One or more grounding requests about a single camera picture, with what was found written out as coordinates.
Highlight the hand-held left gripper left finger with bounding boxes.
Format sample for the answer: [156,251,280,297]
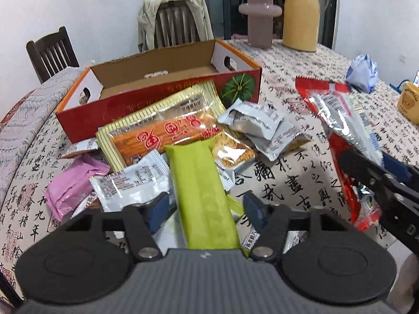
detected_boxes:
[60,192,171,263]

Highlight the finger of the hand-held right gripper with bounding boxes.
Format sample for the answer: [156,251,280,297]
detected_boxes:
[381,153,419,186]
[339,150,419,210]

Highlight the green snack packet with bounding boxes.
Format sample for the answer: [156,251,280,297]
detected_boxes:
[164,136,243,249]

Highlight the white orange snack packet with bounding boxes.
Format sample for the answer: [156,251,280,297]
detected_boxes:
[212,137,256,190]

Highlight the dark wooden chair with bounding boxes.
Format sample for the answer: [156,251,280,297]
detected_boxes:
[26,26,80,84]

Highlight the long red snack packet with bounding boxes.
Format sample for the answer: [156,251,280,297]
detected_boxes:
[295,75,384,233]

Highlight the yellow box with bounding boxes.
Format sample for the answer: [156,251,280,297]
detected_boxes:
[397,80,419,116]

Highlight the grey pink patterned blanket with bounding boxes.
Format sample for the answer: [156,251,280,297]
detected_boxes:
[0,67,91,203]

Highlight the brown slatted wooden chair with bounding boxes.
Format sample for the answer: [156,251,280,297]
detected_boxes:
[154,2,197,48]

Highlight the pink snack packet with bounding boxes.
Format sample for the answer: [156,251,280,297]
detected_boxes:
[43,154,111,222]

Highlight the pink vase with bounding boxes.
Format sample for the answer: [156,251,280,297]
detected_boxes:
[238,0,283,49]

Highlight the chair with beige jacket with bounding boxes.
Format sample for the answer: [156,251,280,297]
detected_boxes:
[137,0,215,52]

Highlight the yellow thermos jug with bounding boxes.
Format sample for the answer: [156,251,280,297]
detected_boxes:
[282,0,329,52]

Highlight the blue white plastic bag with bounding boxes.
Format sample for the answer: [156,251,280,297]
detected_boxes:
[345,54,378,94]

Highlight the large silver white snack packet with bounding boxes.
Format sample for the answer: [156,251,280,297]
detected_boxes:
[89,150,174,213]

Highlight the striped orange snack packet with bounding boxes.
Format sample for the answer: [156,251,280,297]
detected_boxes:
[96,80,259,174]

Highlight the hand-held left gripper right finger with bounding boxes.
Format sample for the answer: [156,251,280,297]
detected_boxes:
[243,191,361,263]

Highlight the red patterned cloth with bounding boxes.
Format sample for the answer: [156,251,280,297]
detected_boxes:
[0,90,36,125]

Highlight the dark glass door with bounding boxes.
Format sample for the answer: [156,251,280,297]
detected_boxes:
[149,0,338,46]

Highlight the red pumpkin-print cardboard box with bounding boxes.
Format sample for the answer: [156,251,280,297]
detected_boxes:
[55,38,262,144]

